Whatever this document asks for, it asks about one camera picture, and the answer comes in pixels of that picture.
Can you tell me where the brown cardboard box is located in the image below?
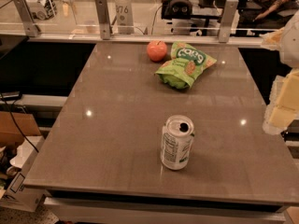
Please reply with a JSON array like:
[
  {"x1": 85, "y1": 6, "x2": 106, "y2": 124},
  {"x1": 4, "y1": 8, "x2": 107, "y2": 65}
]
[{"x1": 0, "y1": 111, "x2": 40, "y2": 147}]

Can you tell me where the numbered white sign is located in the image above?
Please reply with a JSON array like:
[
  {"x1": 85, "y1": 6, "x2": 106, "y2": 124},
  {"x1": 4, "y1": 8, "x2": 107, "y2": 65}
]
[{"x1": 115, "y1": 0, "x2": 134, "y2": 35}]

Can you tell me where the metal bracket post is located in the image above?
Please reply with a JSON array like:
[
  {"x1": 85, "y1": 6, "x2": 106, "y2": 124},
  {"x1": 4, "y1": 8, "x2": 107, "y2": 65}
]
[
  {"x1": 12, "y1": 0, "x2": 40, "y2": 37},
  {"x1": 94, "y1": 0, "x2": 111, "y2": 40},
  {"x1": 218, "y1": 0, "x2": 239, "y2": 43}
]

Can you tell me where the black cable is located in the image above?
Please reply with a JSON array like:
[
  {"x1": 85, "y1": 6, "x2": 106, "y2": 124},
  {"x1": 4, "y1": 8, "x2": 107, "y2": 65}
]
[{"x1": 0, "y1": 91, "x2": 40, "y2": 154}]

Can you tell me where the grey machine behind glass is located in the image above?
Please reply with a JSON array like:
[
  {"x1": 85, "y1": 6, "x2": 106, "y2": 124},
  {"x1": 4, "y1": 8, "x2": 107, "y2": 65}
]
[{"x1": 25, "y1": 0, "x2": 57, "y2": 21}]

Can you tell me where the middle metal bracket post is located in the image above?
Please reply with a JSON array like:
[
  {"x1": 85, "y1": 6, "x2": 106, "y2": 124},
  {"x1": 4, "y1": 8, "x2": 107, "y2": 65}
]
[{"x1": 94, "y1": 0, "x2": 111, "y2": 40}]

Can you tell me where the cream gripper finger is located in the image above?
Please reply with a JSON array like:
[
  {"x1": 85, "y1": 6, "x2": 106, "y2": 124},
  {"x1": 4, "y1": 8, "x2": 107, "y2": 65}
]
[
  {"x1": 261, "y1": 28, "x2": 284, "y2": 50},
  {"x1": 263, "y1": 69, "x2": 299, "y2": 135}
]

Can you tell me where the green chip bag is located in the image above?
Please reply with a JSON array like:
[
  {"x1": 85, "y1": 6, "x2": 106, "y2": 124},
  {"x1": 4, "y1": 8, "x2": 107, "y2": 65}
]
[{"x1": 155, "y1": 42, "x2": 217, "y2": 90}]

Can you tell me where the right metal bracket post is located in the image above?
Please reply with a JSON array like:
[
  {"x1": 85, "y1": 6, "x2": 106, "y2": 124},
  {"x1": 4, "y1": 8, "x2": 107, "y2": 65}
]
[{"x1": 218, "y1": 0, "x2": 239, "y2": 43}]

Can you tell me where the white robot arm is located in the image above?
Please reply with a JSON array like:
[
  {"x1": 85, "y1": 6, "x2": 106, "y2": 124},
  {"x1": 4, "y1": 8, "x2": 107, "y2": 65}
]
[{"x1": 261, "y1": 11, "x2": 299, "y2": 135}]

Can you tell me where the black vr headset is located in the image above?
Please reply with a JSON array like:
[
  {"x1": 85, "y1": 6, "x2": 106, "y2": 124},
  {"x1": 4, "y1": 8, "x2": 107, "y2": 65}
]
[{"x1": 161, "y1": 0, "x2": 192, "y2": 20}]

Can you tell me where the white cardboard box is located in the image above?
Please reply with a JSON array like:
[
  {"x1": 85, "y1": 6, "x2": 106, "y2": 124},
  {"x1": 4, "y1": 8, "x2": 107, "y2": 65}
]
[{"x1": 0, "y1": 136, "x2": 44, "y2": 212}]

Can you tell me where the left metal bracket post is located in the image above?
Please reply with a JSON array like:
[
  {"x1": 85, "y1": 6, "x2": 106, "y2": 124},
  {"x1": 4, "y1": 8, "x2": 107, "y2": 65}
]
[{"x1": 12, "y1": 0, "x2": 40, "y2": 37}]

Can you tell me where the red apple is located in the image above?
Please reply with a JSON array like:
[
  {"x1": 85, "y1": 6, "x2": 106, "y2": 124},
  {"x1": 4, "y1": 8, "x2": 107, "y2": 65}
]
[{"x1": 147, "y1": 40, "x2": 167, "y2": 62}]

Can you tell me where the white 7up soda can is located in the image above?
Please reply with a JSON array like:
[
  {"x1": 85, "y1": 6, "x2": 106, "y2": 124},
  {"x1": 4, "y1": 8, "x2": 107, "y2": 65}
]
[{"x1": 161, "y1": 115, "x2": 194, "y2": 170}]

